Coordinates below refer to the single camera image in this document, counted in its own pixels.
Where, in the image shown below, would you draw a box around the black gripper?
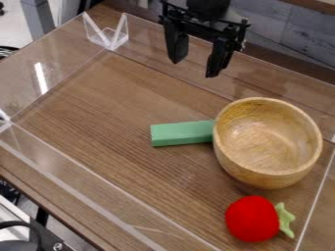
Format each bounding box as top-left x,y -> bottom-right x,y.
161,0 -> 251,77

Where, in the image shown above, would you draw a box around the red plush fruit green leaf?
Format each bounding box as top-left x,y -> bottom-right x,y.
226,195 -> 297,242

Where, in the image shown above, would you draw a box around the green rectangular block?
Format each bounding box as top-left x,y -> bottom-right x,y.
151,121 -> 215,147

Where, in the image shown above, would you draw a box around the light wooden bowl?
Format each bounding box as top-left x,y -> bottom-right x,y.
214,97 -> 323,189

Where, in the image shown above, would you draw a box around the black device lower left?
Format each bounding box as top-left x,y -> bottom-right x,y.
0,221 -> 69,251

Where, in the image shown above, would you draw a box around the clear acrylic corner bracket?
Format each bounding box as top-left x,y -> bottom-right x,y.
83,12 -> 130,51

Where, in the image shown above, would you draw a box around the clear acrylic enclosure wall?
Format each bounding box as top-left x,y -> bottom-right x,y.
0,7 -> 335,251

